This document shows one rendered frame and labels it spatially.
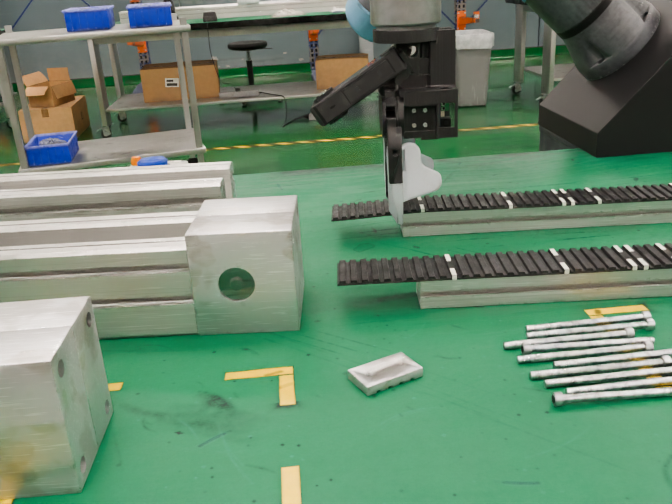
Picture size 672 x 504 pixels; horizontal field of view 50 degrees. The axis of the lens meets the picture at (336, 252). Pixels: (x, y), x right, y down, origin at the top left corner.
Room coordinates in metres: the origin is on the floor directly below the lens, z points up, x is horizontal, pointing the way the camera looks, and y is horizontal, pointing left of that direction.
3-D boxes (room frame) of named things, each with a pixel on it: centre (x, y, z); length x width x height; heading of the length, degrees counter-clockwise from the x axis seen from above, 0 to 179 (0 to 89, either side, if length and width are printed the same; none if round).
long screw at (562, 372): (0.46, -0.19, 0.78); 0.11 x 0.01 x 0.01; 92
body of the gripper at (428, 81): (0.80, -0.10, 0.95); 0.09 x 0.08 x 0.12; 89
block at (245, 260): (0.63, 0.08, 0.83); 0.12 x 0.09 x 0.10; 179
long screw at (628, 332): (0.51, -0.18, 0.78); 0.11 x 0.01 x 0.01; 92
